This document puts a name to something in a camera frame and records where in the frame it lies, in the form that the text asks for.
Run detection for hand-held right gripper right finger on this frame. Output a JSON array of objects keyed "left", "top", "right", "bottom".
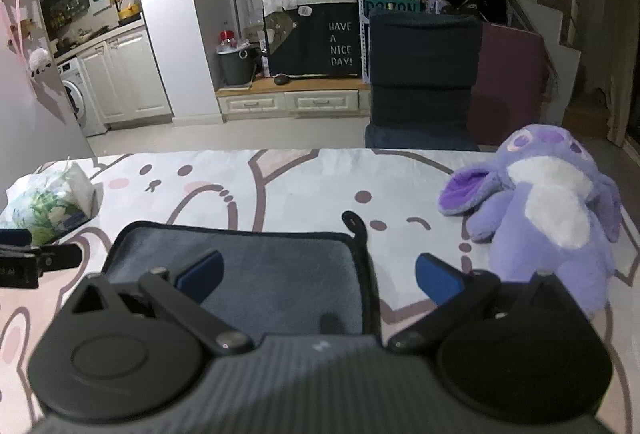
[{"left": 387, "top": 253, "right": 586, "bottom": 356}]

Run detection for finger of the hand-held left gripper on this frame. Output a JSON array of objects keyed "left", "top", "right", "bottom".
[{"left": 31, "top": 243, "right": 84, "bottom": 274}]

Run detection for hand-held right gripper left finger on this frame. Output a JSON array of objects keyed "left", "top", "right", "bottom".
[{"left": 60, "top": 250, "right": 253, "bottom": 356}]

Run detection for grey towel with black edge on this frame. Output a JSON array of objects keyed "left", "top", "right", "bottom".
[{"left": 101, "top": 211, "right": 387, "bottom": 336}]

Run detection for floral tissue pack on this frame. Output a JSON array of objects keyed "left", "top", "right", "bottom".
[{"left": 0, "top": 161, "right": 99, "bottom": 245}]

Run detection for cartoon printed sheet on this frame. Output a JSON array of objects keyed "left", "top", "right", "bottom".
[{"left": 0, "top": 147, "right": 640, "bottom": 434}]

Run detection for purple plush toy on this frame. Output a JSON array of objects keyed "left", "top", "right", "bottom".
[{"left": 438, "top": 124, "right": 627, "bottom": 321}]

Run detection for white washing machine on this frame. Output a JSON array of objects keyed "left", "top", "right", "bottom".
[{"left": 56, "top": 57, "right": 109, "bottom": 138}]

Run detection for white kitchen cabinet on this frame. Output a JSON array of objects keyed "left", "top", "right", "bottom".
[{"left": 75, "top": 25, "right": 174, "bottom": 126}]

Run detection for low wooden drawer cabinet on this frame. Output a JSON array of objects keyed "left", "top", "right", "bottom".
[{"left": 214, "top": 77, "right": 374, "bottom": 120}]

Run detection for dark blue chair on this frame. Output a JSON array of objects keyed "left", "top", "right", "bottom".
[{"left": 364, "top": 11, "right": 484, "bottom": 151}]

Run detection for grey trash bin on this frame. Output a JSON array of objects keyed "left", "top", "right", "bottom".
[{"left": 216, "top": 45, "right": 260, "bottom": 88}]

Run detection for maroon panel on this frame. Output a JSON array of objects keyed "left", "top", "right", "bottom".
[{"left": 469, "top": 22, "right": 547, "bottom": 146}]

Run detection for black printed curtain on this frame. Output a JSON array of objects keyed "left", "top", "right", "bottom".
[{"left": 262, "top": 1, "right": 362, "bottom": 78}]

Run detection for green sign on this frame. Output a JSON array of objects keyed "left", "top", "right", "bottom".
[{"left": 362, "top": 0, "right": 420, "bottom": 18}]

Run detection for beige curtain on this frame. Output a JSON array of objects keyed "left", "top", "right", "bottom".
[{"left": 570, "top": 0, "right": 640, "bottom": 147}]

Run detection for white plush wall toy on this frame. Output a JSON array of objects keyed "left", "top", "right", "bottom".
[{"left": 27, "top": 47, "right": 54, "bottom": 76}]

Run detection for perforated metal rack post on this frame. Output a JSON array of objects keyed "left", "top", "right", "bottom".
[{"left": 355, "top": 0, "right": 374, "bottom": 84}]

